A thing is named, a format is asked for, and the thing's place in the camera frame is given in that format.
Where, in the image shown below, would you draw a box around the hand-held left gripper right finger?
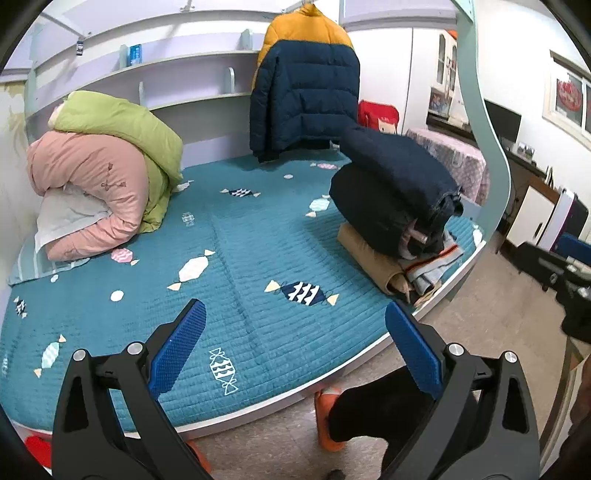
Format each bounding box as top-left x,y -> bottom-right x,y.
379,301 -> 541,480

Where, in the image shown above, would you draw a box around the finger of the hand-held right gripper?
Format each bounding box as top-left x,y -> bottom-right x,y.
514,241 -> 573,292

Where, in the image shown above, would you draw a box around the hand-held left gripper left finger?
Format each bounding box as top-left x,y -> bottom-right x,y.
52,298 -> 213,480

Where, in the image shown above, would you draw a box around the dark navy garment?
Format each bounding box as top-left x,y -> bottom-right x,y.
339,126 -> 464,222

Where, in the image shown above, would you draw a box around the white drawer cabinet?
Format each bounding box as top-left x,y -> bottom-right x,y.
505,179 -> 561,252

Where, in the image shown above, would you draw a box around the white and purple case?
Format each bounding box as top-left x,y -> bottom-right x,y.
538,189 -> 590,254

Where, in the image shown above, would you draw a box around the person's black trouser leg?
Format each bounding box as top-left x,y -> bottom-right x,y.
329,377 -> 445,480

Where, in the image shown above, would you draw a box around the grey striped folded sweater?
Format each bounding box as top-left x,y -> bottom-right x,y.
397,231 -> 465,298

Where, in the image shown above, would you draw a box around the tan folded pants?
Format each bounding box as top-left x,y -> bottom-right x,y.
337,223 -> 414,297

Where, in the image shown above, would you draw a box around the orange slipper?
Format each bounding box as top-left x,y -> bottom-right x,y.
185,438 -> 214,476
314,388 -> 348,452

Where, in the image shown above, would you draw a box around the teal candy-print bed quilt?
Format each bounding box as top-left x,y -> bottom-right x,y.
0,150 -> 485,430

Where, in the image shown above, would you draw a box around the table with patterned cloth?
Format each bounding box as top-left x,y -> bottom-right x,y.
406,128 -> 490,206

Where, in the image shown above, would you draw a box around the black monitor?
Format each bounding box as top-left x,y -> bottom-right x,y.
482,99 -> 523,145

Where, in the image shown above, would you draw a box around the dark navy folded coat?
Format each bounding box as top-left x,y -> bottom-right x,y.
329,166 -> 446,259

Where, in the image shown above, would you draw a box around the striped pillow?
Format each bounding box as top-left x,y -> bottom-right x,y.
7,231 -> 93,287

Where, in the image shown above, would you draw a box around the white pillow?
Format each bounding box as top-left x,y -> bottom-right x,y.
34,182 -> 114,254

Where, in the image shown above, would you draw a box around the red object under bed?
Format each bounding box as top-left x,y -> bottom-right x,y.
23,434 -> 55,468

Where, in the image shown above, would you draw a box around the white glass-door cabinet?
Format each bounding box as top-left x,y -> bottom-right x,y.
428,28 -> 468,126

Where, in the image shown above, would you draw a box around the red bag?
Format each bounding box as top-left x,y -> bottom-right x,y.
358,99 -> 401,136

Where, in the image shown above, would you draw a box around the green duvet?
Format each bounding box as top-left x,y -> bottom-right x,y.
48,90 -> 184,234

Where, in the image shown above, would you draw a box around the navy and yellow puffer jacket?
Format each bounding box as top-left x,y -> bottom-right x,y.
249,4 -> 361,163

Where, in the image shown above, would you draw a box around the pale green bed post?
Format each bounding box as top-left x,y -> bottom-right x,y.
452,0 -> 514,232

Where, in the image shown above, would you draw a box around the lavender wall shelf unit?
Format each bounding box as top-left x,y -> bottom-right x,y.
23,0 -> 345,155

